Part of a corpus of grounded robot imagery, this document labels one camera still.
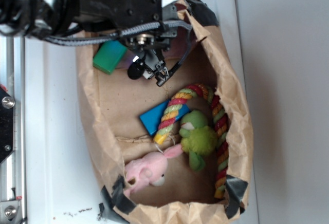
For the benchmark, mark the aluminium frame rail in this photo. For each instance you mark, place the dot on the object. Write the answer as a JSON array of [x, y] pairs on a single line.
[[13, 176]]

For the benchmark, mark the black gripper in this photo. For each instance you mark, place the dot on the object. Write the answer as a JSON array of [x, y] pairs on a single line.
[[147, 24]]

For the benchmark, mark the black metal bracket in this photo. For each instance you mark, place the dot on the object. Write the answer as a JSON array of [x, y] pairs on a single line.
[[6, 123]]

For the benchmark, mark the pink plush bunny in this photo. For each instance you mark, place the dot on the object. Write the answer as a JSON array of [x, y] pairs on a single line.
[[149, 170]]

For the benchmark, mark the silver corner bracket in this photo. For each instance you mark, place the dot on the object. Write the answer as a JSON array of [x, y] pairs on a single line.
[[9, 210]]

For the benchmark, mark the brown paper bag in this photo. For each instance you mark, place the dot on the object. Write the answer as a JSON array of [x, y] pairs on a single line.
[[110, 106]]

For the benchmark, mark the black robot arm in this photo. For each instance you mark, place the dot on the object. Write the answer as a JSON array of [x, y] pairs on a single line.
[[52, 21]]

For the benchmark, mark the green plush frog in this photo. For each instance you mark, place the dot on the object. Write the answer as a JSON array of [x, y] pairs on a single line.
[[198, 139]]

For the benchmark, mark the green wooden block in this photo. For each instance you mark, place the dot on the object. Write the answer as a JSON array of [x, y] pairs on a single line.
[[108, 56]]

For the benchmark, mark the blue wooden block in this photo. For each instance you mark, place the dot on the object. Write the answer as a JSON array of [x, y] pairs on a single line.
[[151, 119]]

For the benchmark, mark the multicolour rope toy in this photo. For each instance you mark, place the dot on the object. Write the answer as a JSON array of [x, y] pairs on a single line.
[[220, 126]]

